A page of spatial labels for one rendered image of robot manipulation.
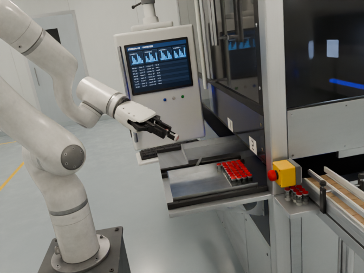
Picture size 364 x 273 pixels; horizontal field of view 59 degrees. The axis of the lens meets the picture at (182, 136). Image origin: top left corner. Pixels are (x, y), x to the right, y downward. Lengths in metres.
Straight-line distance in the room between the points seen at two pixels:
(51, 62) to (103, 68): 5.70
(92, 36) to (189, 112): 4.71
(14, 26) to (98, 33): 5.73
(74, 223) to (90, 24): 5.81
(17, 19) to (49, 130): 0.28
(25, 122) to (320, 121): 0.96
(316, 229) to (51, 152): 1.05
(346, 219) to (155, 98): 1.39
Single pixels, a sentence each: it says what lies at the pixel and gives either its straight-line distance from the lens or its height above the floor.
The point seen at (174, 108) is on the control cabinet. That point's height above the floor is 1.04.
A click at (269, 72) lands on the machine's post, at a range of 1.13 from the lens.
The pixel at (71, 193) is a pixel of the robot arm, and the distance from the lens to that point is 1.01.
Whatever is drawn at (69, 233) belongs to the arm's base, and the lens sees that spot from 1.06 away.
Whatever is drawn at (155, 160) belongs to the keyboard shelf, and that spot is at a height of 0.80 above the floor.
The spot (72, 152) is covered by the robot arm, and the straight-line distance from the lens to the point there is 0.92.
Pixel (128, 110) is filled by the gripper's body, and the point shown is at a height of 1.31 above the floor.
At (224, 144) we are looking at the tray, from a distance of 1.82.
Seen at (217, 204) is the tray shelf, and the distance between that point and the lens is 1.24.
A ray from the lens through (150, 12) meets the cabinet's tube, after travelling 2.11.
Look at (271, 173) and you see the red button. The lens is 1.15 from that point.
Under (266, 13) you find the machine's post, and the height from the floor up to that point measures 1.53.
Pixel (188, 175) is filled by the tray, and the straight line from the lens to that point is 1.49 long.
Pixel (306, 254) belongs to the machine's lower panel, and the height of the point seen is 0.58.
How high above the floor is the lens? 1.51
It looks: 18 degrees down
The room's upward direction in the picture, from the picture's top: 8 degrees counter-clockwise
